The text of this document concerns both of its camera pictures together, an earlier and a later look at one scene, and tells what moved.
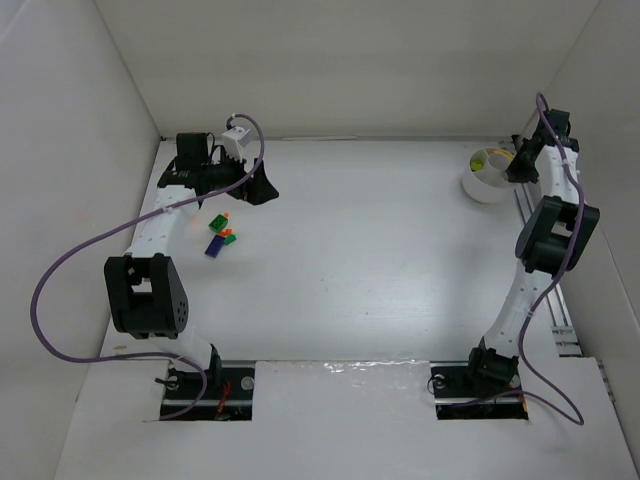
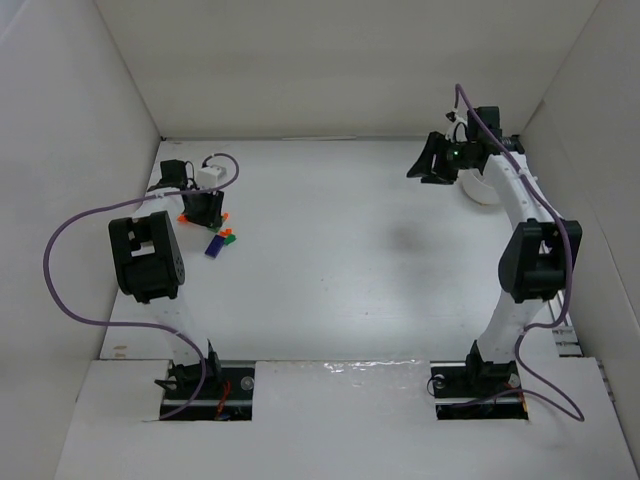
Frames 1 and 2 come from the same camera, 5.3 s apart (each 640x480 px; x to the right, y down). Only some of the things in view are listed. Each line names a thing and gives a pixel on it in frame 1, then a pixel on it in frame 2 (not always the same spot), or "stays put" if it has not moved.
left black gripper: (246, 176) to (203, 211)
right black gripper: (526, 163) to (441, 157)
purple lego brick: (215, 246) stays put
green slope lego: (230, 239) stays put
